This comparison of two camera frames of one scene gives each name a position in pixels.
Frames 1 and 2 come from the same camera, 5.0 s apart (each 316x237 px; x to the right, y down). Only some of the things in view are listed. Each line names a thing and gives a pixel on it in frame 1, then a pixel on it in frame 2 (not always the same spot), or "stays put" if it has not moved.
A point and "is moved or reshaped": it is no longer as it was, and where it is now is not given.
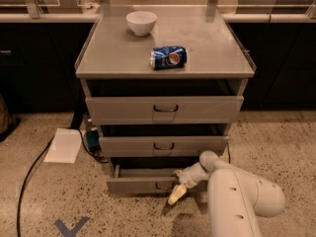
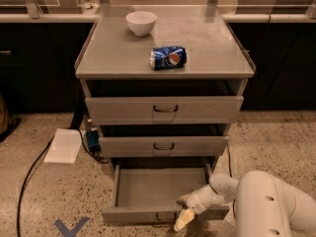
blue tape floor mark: [74, 230] stays put
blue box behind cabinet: [93, 139] stays put
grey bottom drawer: [149, 182] is moved or reshaped
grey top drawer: [164, 110] stays put
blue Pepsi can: [167, 57] stays put
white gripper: [189, 178] to [197, 200]
